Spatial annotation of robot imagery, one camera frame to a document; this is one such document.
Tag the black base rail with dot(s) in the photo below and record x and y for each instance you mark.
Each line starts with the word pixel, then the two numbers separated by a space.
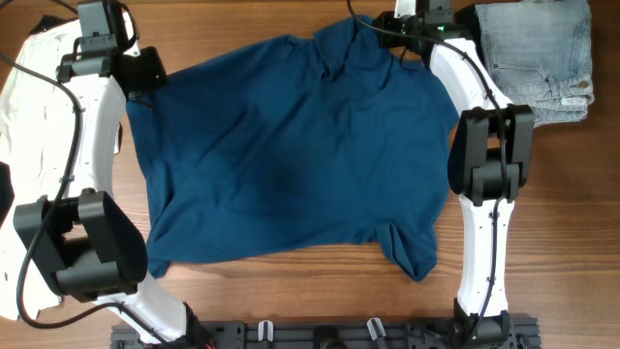
pixel 358 334

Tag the folded light blue jeans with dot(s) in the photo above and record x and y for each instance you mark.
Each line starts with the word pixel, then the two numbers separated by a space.
pixel 539 54

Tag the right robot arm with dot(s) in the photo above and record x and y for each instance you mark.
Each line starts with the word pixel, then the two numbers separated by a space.
pixel 488 163

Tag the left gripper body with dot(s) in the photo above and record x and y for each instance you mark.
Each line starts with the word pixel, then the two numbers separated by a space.
pixel 150 71

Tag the blue polo shirt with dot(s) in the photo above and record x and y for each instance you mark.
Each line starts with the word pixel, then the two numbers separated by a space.
pixel 291 143

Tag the white garment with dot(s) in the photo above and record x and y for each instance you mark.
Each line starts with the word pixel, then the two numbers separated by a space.
pixel 37 121

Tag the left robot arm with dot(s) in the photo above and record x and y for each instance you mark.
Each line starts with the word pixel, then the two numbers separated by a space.
pixel 81 242

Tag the black folded garment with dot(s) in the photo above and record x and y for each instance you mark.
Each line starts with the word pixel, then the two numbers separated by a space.
pixel 468 17

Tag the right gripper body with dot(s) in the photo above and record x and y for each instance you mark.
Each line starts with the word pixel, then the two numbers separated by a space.
pixel 395 32

